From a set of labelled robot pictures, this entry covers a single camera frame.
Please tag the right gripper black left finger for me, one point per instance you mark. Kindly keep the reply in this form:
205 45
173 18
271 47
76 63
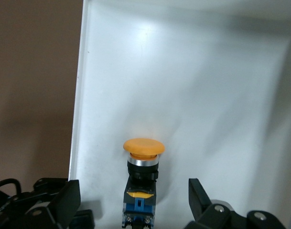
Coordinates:
64 205

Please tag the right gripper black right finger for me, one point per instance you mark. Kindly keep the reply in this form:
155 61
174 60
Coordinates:
200 207

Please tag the yellow mushroom push button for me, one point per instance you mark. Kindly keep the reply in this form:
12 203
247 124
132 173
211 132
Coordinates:
144 148

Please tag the white plastic tray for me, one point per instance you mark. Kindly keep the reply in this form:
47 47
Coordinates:
183 83

